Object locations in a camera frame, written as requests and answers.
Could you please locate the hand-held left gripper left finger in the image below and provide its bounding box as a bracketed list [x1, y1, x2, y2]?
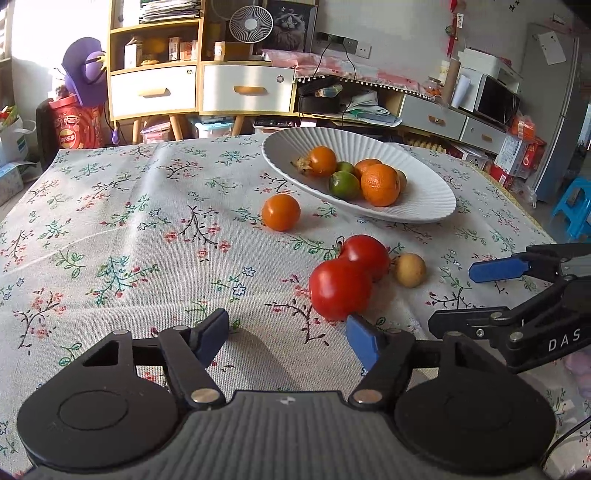
[69, 308, 230, 411]

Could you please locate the grey refrigerator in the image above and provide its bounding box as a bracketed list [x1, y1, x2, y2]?
[519, 22, 591, 204]

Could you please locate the white printer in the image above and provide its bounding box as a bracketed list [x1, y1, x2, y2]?
[457, 47, 523, 81]

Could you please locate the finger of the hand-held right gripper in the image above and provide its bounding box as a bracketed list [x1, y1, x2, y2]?
[468, 242, 591, 284]
[427, 276, 579, 343]

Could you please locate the black bag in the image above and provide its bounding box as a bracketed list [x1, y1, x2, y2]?
[298, 76, 356, 116]

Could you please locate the small tangerine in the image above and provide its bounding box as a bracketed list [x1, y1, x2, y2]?
[353, 158, 384, 180]

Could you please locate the green lime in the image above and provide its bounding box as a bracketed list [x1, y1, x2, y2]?
[329, 171, 362, 201]

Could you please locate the pile of papers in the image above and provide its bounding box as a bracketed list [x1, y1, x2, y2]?
[344, 90, 403, 127]

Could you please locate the cardboard tube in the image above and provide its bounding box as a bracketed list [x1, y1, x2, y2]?
[441, 58, 461, 106]

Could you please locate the blue lid storage box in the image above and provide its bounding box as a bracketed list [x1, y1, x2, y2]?
[194, 116, 237, 139]

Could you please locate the small orange tomato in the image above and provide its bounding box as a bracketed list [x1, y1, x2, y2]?
[261, 193, 301, 232]

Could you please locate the white low cabinet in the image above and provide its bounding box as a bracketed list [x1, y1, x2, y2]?
[398, 91, 509, 155]

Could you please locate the white desk fan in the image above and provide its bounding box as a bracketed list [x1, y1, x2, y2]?
[228, 4, 274, 61]

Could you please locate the white ribbed plate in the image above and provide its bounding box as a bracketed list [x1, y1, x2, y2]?
[261, 127, 458, 224]

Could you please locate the red and white carton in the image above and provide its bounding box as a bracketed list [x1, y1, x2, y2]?
[494, 133, 541, 178]

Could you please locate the black microwave oven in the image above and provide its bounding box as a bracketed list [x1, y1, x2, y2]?
[473, 74, 522, 126]

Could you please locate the pink plastic storage box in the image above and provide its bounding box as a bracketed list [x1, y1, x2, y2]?
[140, 121, 176, 145]

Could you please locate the yellow egg tray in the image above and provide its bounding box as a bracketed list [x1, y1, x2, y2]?
[406, 134, 451, 153]

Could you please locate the brown cardboard box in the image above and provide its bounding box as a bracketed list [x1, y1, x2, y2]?
[213, 41, 242, 62]

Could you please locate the red printed bucket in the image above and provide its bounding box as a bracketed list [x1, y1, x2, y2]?
[48, 93, 108, 151]

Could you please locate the blue plastic stool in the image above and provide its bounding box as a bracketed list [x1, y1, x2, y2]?
[549, 178, 591, 243]

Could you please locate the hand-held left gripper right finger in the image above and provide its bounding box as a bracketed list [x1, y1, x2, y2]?
[346, 315, 506, 411]

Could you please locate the black lid storage box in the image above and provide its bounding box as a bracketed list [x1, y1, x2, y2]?
[253, 116, 303, 136]

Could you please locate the grey wall socket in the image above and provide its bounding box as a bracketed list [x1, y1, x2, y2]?
[318, 32, 358, 55]

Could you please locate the pink cloth cover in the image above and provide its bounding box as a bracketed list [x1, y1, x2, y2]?
[263, 50, 444, 97]

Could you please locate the red tomato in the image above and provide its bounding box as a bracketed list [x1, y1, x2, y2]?
[308, 258, 374, 322]
[338, 234, 392, 283]

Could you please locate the stack of papers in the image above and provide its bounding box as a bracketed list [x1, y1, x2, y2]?
[139, 0, 203, 25]

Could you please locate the cat picture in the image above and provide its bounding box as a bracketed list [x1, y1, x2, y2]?
[263, 0, 318, 52]

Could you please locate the large orange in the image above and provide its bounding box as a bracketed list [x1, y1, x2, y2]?
[360, 163, 402, 208]

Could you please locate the wooden shelf cabinet with drawers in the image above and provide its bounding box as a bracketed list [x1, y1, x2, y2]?
[107, 0, 297, 145]

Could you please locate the purple plush toy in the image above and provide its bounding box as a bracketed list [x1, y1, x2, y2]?
[60, 38, 109, 108]

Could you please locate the red hanging ornament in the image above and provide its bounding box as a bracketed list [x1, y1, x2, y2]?
[445, 0, 468, 58]

